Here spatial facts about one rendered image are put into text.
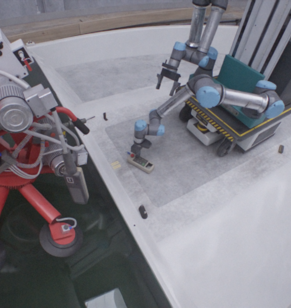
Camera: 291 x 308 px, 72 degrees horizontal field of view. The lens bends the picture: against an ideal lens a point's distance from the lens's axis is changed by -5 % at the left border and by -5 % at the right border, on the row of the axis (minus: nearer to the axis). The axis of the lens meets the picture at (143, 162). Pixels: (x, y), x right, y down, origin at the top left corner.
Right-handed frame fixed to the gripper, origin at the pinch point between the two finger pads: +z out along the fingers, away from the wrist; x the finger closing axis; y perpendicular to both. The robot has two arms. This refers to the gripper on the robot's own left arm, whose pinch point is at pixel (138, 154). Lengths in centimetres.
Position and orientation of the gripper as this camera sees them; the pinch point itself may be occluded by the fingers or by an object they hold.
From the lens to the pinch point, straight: 156.1
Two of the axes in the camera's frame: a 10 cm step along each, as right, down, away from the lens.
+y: -8.4, -4.6, 2.8
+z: -0.8, 6.2, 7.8
